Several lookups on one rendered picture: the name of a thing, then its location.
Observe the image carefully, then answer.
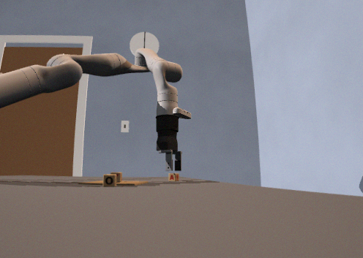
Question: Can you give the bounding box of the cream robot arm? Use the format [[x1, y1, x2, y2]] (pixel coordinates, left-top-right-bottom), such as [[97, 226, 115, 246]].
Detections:
[[0, 48, 183, 108]]

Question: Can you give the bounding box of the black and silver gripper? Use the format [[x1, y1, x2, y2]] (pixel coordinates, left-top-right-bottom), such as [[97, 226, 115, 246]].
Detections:
[[156, 101, 191, 171]]

